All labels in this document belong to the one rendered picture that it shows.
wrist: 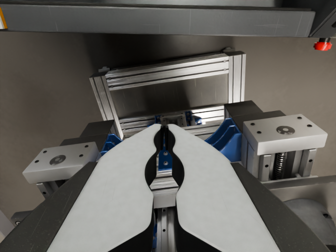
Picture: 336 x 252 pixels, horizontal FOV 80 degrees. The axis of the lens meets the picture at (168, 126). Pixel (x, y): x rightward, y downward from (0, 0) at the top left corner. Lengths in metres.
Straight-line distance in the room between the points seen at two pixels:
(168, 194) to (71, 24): 0.43
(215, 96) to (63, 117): 1.08
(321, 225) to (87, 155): 0.49
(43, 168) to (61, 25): 0.29
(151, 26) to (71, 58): 1.13
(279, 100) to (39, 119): 1.74
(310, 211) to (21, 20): 0.62
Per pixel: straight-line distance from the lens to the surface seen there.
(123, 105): 1.24
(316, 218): 0.51
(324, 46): 0.64
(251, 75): 1.49
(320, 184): 0.51
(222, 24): 0.38
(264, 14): 0.41
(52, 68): 1.54
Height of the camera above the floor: 1.32
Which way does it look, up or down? 60 degrees down
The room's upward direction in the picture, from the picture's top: 178 degrees clockwise
